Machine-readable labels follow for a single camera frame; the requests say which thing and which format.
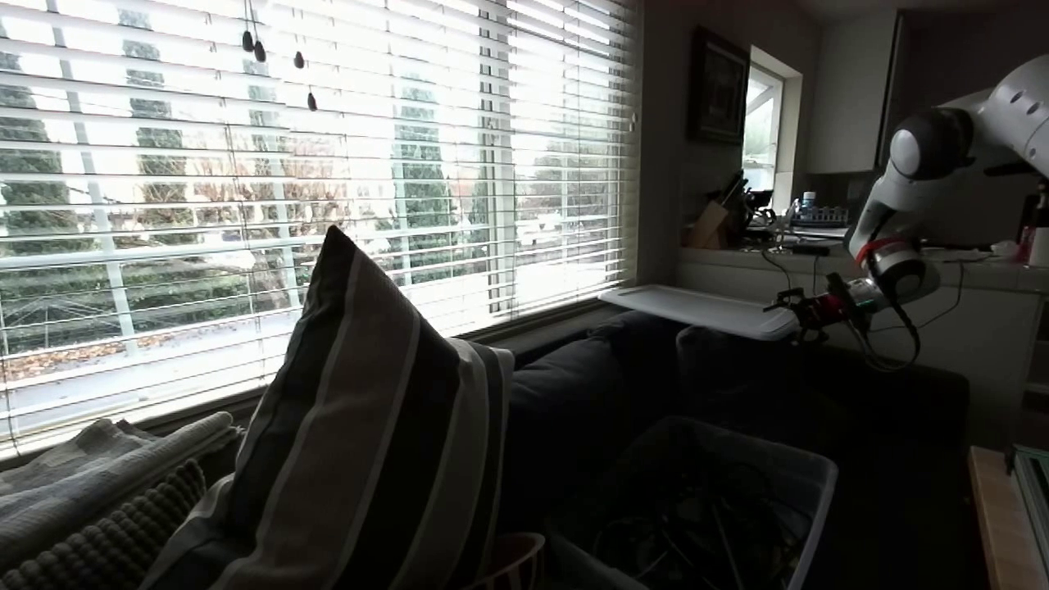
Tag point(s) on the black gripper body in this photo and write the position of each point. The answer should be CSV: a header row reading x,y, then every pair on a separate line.
x,y
849,303

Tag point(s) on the white plastic box lid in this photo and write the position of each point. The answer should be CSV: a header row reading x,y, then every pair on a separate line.
x,y
699,309

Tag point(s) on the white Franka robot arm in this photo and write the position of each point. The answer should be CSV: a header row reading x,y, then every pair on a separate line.
x,y
1018,111

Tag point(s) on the clear plastic storage box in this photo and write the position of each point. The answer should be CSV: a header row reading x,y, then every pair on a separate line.
x,y
789,464

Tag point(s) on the grey waffle knit cushion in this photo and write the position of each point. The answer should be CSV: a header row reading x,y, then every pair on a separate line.
x,y
732,380
101,546

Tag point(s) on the wooden knife block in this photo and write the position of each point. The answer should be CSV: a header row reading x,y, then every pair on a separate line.
x,y
709,225

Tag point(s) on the white kitchen counter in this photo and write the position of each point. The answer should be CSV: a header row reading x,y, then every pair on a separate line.
x,y
985,329

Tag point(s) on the small kitchen window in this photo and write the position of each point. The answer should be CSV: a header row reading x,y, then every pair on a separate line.
x,y
766,133

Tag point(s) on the dark sofa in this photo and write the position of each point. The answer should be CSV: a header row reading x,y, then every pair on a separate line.
x,y
896,469

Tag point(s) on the dark sofa cushion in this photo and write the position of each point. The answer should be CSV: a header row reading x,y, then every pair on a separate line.
x,y
563,427

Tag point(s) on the grey white striped pillow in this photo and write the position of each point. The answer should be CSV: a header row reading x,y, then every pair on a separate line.
x,y
363,439

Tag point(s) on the grey plain cushion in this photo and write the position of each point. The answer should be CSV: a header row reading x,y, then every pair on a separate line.
x,y
101,469

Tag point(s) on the white wall cabinet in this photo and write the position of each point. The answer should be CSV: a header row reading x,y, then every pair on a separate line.
x,y
854,99

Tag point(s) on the dark framed wall picture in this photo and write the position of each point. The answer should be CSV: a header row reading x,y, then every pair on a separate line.
x,y
716,86

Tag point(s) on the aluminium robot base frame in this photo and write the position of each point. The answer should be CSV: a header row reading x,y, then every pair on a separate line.
x,y
1037,494

